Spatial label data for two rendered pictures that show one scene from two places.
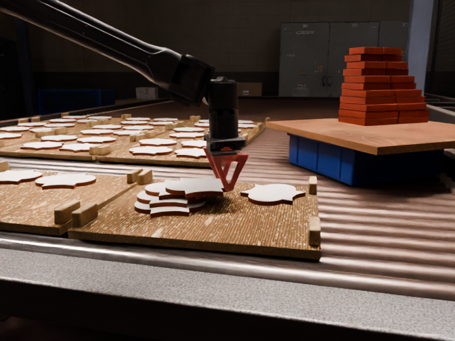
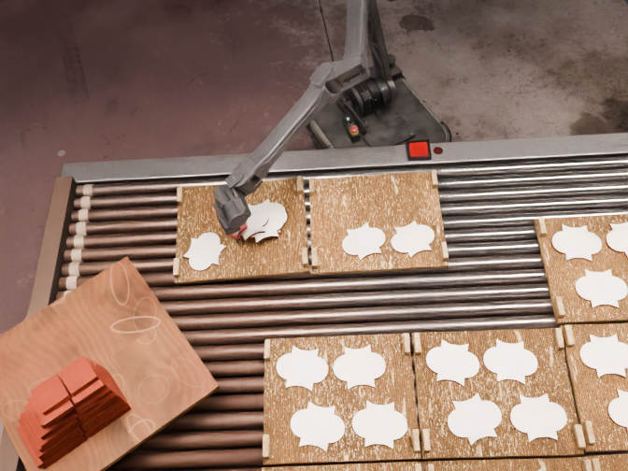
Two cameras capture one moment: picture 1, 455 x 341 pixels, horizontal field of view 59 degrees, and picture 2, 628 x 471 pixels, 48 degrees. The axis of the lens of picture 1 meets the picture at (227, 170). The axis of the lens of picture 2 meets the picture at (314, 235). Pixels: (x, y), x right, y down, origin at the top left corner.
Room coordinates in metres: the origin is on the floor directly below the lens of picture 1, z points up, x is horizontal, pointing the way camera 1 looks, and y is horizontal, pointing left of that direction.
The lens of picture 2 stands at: (1.96, 0.06, 2.79)
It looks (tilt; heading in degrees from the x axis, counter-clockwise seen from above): 59 degrees down; 171
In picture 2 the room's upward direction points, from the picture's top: 6 degrees counter-clockwise
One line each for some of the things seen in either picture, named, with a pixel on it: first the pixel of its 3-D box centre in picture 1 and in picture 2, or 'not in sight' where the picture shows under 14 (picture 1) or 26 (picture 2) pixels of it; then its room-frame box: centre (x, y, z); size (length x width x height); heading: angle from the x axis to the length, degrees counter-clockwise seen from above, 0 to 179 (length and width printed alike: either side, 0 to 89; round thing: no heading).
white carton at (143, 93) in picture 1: (147, 93); not in sight; (7.53, 1.49, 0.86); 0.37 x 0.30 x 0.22; 84
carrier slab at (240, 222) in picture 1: (212, 208); (241, 229); (0.75, 0.03, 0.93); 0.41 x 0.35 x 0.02; 79
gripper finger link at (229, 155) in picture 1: (227, 165); not in sight; (0.75, 0.00, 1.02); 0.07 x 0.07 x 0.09; 13
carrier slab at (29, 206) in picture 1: (27, 194); (376, 221); (0.85, 0.44, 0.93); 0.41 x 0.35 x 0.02; 77
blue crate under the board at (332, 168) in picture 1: (361, 151); not in sight; (1.13, -0.38, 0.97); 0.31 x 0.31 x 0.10; 22
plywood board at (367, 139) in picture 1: (383, 130); (92, 371); (1.14, -0.45, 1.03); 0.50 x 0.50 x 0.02; 22
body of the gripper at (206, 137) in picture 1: (223, 127); (227, 208); (0.77, 0.01, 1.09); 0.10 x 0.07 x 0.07; 13
